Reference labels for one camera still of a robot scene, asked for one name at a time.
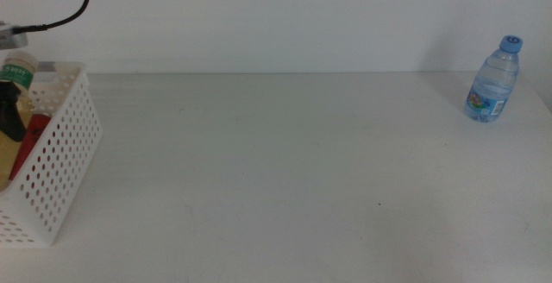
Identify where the red soda can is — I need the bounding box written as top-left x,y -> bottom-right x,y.
8,113 -> 53,182

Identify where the yellow tea bottle green label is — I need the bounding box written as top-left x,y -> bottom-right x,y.
0,50 -> 40,192

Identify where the clear water bottle blue cap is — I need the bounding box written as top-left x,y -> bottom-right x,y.
464,35 -> 524,124

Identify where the white perforated plastic basket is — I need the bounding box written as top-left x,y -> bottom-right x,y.
0,61 -> 104,248

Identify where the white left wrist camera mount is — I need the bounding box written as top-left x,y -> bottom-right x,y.
0,20 -> 29,52

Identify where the thick black camera cable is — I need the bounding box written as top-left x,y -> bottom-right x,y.
16,0 -> 92,35

